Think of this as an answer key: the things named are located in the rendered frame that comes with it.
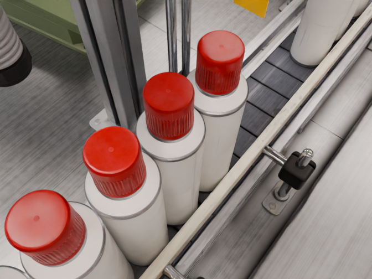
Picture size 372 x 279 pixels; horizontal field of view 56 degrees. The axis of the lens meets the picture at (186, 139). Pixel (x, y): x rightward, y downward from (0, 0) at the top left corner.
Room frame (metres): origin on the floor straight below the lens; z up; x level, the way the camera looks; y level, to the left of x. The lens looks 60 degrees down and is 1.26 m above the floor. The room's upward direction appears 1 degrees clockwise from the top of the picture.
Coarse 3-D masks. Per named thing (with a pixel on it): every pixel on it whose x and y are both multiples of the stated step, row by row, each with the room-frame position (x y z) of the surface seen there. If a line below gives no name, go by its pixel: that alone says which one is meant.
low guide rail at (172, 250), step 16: (368, 16) 0.41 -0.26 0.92; (352, 32) 0.38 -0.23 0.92; (336, 48) 0.35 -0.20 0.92; (320, 64) 0.32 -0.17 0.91; (320, 80) 0.30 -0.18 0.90; (304, 96) 0.27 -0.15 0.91; (288, 112) 0.24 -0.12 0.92; (272, 128) 0.22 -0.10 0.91; (256, 144) 0.20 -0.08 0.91; (240, 160) 0.18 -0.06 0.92; (240, 176) 0.16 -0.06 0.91; (224, 192) 0.14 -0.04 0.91; (208, 208) 0.12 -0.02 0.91; (192, 224) 0.10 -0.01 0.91; (176, 240) 0.09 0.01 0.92; (160, 256) 0.07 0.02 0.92; (176, 256) 0.08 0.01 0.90; (144, 272) 0.06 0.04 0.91; (160, 272) 0.06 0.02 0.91
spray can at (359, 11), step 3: (363, 0) 0.45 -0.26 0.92; (366, 0) 0.45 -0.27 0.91; (360, 3) 0.44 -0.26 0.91; (363, 3) 0.45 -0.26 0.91; (366, 3) 0.45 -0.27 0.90; (360, 6) 0.45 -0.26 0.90; (363, 6) 0.45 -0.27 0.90; (357, 9) 0.44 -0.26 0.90; (360, 9) 0.45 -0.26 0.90; (363, 9) 0.45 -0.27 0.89; (357, 12) 0.45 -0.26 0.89; (360, 12) 0.45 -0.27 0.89; (354, 15) 0.44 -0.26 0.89; (357, 15) 0.45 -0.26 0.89; (354, 18) 0.45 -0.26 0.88
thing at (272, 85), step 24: (288, 48) 0.38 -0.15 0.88; (264, 72) 0.33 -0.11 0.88; (288, 72) 0.33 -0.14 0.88; (312, 72) 0.34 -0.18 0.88; (264, 96) 0.29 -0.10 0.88; (288, 96) 0.29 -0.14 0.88; (264, 120) 0.25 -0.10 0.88; (288, 120) 0.25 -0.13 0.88; (240, 144) 0.22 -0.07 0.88; (192, 240) 0.10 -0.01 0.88
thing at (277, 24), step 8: (296, 0) 0.38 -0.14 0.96; (304, 0) 0.38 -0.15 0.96; (288, 8) 0.37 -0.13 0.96; (296, 8) 0.37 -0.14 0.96; (280, 16) 0.35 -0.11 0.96; (288, 16) 0.35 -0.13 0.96; (272, 24) 0.34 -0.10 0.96; (280, 24) 0.34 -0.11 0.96; (264, 32) 0.32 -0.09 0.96; (272, 32) 0.32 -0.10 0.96; (256, 40) 0.31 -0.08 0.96; (264, 40) 0.31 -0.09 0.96; (248, 48) 0.30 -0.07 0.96; (256, 48) 0.30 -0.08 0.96; (248, 56) 0.28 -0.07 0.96
